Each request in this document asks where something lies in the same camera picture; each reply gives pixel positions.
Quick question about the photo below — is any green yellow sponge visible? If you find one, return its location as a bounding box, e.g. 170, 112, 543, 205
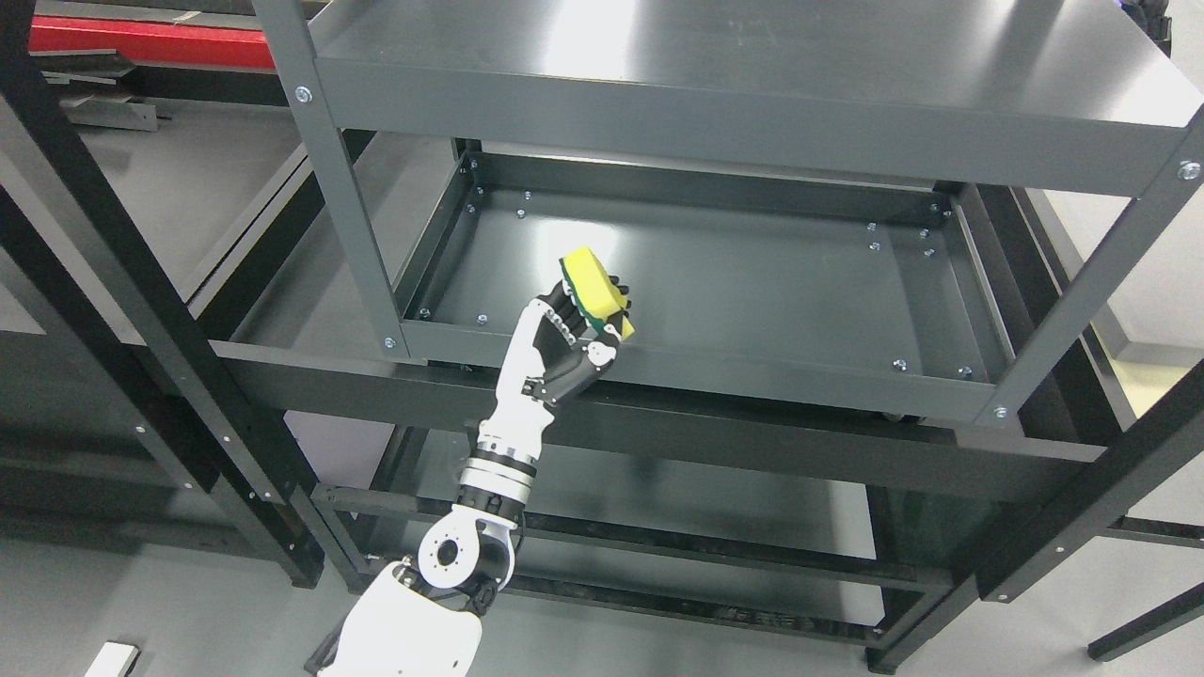
559, 247, 635, 342

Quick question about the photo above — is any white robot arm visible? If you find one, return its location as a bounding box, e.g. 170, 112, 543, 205
314, 436, 542, 676

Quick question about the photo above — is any black metal rack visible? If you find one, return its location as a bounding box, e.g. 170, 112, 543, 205
2, 1, 1202, 675

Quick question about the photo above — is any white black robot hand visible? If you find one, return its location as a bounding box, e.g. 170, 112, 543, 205
476, 276, 635, 464

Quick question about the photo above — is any grey metal shelf unit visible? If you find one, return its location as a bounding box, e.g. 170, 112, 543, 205
254, 1, 1202, 425

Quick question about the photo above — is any red metal beam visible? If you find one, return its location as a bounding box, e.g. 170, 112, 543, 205
26, 14, 275, 71

